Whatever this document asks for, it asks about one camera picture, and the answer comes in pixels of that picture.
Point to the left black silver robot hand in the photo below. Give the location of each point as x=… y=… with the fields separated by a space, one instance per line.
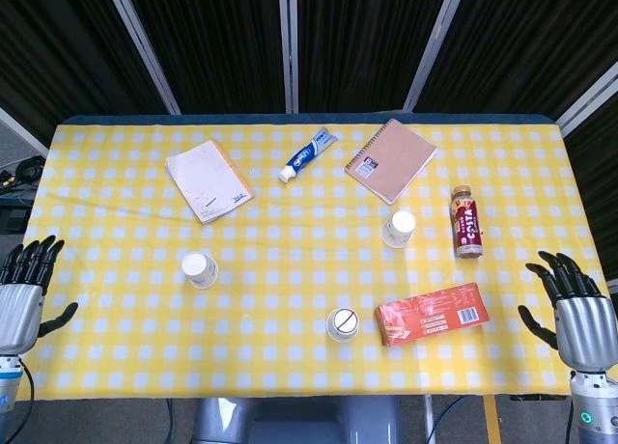
x=19 y=313

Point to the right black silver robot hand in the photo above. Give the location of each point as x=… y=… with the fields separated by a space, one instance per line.
x=586 y=328

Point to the white floral paper cup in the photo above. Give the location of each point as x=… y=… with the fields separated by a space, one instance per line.
x=199 y=270
x=400 y=228

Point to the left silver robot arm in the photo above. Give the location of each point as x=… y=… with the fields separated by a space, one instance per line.
x=7 y=391

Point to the yellow white checkered tablecloth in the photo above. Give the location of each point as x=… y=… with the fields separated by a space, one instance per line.
x=289 y=251

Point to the orange snack box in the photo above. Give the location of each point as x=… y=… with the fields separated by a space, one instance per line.
x=429 y=313

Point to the red Costa coffee bottle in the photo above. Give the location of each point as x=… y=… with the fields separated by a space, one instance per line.
x=467 y=224

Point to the worn white booklet orange spine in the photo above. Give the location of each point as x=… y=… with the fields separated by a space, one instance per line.
x=207 y=178

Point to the paper cup with line mark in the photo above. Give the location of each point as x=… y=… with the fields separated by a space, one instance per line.
x=343 y=324

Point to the brown spiral notebook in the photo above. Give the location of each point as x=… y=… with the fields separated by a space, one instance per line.
x=393 y=159

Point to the grey robot torso base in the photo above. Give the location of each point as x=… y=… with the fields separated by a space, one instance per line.
x=294 y=422

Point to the blue white toothpaste tube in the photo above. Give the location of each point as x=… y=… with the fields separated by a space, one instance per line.
x=306 y=154

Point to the white partition frame post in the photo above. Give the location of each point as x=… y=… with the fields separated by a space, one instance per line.
x=586 y=99
x=145 y=48
x=288 y=43
x=432 y=48
x=21 y=132

